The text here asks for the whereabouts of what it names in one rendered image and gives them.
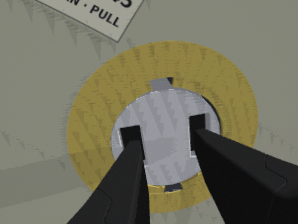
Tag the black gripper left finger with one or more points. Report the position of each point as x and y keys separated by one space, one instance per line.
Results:
x=122 y=196

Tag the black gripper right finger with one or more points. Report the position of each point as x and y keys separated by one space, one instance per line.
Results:
x=247 y=186

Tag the white cylinder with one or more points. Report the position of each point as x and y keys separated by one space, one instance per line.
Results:
x=164 y=121

